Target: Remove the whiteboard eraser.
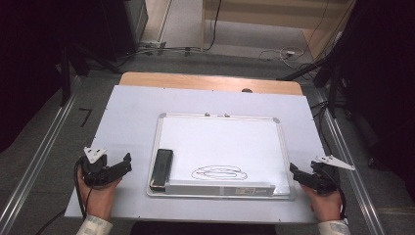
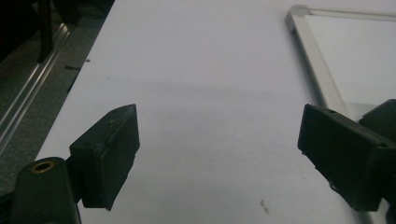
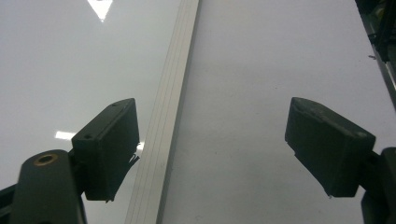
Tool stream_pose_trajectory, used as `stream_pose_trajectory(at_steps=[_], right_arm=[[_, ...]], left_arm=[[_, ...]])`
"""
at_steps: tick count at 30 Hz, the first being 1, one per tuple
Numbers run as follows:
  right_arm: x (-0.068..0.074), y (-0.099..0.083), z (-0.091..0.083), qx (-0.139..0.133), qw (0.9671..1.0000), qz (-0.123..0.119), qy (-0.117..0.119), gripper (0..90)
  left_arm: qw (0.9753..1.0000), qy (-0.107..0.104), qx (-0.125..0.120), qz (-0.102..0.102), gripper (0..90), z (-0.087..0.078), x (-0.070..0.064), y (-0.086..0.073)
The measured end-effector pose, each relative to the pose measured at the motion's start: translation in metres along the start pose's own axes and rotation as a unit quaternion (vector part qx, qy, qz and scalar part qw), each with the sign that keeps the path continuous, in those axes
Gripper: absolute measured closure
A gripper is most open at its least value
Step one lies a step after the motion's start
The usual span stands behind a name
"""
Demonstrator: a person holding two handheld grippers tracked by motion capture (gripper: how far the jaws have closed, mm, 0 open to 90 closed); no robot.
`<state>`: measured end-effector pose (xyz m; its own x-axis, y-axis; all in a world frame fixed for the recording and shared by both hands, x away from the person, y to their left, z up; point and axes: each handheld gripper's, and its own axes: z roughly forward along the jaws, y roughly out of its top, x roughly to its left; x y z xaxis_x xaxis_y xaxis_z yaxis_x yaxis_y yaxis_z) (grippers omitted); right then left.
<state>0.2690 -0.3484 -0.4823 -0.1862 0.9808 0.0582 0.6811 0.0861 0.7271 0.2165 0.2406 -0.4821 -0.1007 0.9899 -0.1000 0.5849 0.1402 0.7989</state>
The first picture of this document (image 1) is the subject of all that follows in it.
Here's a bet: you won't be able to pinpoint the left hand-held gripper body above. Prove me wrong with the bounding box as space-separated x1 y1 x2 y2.
79 146 115 188

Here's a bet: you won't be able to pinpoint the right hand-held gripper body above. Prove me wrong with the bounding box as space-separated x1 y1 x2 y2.
309 154 356 197

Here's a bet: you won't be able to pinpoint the black whiteboard eraser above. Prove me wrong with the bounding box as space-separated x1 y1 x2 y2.
149 148 175 193

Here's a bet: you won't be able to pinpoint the silver framed whiteboard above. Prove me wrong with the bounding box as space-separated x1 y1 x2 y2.
145 112 297 201

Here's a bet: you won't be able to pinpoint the person's right hand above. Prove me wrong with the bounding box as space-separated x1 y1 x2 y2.
300 183 345 223

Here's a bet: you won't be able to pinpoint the person's left hand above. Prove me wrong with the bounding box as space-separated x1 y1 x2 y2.
76 168 123 221

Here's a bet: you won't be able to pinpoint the white table cover board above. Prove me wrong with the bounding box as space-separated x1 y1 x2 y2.
64 84 328 225

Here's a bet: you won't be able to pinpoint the black metal stand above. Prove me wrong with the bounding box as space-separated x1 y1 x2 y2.
59 45 73 108
327 62 343 119

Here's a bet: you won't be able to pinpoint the person's dark lap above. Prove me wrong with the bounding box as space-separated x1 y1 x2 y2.
129 220 278 235

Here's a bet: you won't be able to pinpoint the wooden table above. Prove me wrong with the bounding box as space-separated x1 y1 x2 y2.
118 71 304 97

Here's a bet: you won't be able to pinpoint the dark curtain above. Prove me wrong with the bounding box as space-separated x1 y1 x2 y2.
0 0 68 155
339 0 415 199

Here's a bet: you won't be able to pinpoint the grey power strip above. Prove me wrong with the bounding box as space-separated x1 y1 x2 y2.
140 40 167 51

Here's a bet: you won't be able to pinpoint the black cabinet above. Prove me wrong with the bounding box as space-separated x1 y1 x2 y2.
65 0 150 63

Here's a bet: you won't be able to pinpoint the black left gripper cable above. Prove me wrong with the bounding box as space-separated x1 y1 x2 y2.
73 156 92 220

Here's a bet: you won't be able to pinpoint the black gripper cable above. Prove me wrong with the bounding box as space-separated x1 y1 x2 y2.
73 156 92 220
326 169 347 220

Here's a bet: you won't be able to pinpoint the metal floor rail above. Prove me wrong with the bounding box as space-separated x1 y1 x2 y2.
314 87 387 235
0 76 82 235

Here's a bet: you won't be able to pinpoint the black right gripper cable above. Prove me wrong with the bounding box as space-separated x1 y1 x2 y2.
326 169 347 220

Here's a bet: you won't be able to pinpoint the black floor cables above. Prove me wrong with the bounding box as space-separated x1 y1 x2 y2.
310 100 330 155

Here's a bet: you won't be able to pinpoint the grey floor cables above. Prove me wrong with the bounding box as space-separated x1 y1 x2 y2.
114 45 204 62

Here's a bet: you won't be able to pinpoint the white floor cable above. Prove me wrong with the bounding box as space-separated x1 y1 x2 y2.
258 46 306 63

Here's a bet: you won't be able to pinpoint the black hanging cable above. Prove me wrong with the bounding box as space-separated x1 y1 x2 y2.
204 0 223 52

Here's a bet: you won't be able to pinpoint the light wooden frame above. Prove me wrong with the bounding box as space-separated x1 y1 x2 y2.
201 0 357 61

